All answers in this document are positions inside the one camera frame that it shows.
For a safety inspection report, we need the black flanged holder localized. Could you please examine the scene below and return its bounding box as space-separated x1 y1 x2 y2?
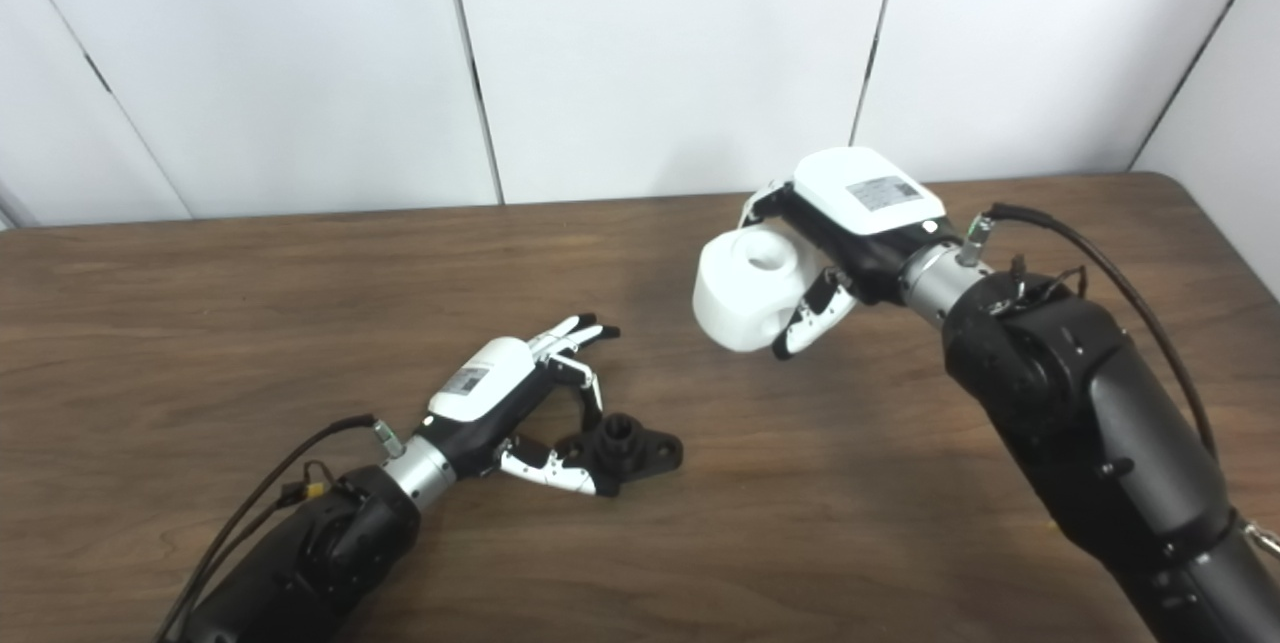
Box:
555 413 685 499

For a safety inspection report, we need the round white piece with hole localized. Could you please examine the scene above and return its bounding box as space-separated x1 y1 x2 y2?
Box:
692 226 831 354

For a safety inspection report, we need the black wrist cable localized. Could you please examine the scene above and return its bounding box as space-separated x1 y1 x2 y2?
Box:
960 203 1219 459
155 413 401 643

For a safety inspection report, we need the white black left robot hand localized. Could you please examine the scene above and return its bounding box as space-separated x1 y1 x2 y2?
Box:
413 313 621 499

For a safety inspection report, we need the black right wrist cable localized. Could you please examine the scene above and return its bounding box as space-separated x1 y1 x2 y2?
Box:
960 203 1219 459

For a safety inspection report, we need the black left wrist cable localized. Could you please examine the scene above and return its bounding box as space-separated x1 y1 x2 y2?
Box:
155 413 401 643

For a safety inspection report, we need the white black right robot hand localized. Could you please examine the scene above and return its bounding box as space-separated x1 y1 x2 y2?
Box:
738 146 949 362

